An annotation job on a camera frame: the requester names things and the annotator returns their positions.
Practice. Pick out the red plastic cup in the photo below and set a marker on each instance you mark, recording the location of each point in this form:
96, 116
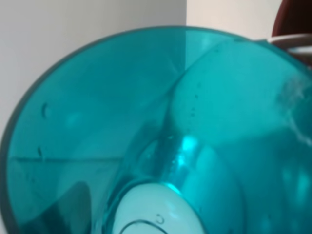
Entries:
292, 29

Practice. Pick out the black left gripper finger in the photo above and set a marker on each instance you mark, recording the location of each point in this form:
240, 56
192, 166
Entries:
70, 214

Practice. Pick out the teal translucent plastic cup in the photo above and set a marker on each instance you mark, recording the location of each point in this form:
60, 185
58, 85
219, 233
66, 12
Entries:
176, 130

